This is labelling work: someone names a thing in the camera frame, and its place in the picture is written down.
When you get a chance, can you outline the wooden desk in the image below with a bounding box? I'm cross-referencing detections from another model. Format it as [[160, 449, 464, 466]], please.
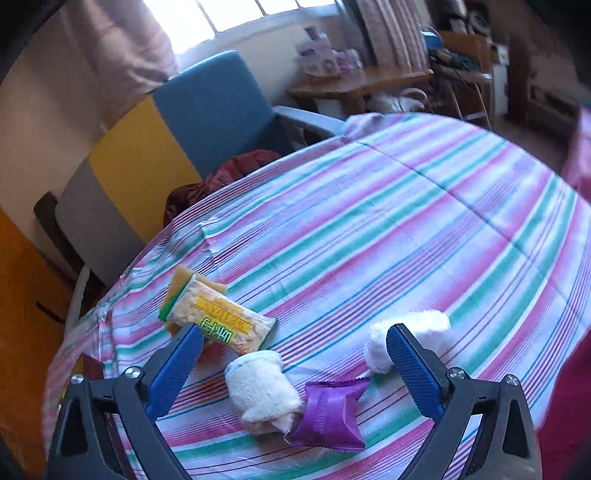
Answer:
[[287, 65, 435, 116]]

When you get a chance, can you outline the striped cloth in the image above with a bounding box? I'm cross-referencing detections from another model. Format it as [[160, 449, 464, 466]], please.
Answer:
[[44, 112, 591, 480]]

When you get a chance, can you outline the beige sock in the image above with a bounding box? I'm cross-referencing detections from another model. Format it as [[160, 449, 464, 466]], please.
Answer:
[[225, 350, 305, 437]]

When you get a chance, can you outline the brown cardboard box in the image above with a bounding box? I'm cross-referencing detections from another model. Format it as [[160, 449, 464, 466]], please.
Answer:
[[438, 30, 497, 70]]

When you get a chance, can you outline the white sock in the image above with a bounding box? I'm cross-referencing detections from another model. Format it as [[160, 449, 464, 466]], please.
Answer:
[[363, 310, 452, 374]]

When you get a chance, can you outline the purple snack packet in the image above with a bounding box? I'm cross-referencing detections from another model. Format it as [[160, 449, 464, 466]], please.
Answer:
[[284, 376, 372, 450]]

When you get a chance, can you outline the wooden wardrobe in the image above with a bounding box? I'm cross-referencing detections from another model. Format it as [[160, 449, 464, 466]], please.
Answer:
[[0, 203, 84, 462]]

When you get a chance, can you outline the yellow snack packet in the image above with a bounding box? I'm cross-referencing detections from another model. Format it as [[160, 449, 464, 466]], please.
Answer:
[[158, 273, 278, 356]]

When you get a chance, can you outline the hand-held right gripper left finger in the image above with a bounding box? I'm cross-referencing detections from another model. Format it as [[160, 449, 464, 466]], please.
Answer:
[[46, 323, 206, 480]]

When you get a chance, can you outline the white printed carton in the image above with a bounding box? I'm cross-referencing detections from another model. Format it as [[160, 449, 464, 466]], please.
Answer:
[[294, 25, 338, 77]]

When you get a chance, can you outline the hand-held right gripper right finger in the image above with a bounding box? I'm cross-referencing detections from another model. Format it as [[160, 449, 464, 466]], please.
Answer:
[[385, 323, 543, 480]]

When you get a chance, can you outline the dark red cloth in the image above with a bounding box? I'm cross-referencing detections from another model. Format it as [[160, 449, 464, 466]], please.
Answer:
[[164, 150, 282, 227]]

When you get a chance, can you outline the small pink carton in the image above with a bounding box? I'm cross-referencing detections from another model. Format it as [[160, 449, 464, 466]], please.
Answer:
[[335, 48, 365, 75]]

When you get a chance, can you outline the grey yellow blue armchair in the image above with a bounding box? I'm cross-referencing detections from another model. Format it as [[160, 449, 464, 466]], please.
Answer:
[[54, 50, 347, 333]]

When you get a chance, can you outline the pink patterned curtain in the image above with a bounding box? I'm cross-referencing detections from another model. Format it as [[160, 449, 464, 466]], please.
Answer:
[[69, 0, 178, 130], [355, 0, 430, 70]]

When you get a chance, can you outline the pink red bedding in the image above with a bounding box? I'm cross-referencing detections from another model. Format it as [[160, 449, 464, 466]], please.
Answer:
[[536, 104, 591, 480]]

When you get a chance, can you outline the black rolled mat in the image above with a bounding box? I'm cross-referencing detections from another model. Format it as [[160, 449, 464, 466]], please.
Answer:
[[33, 192, 88, 282]]

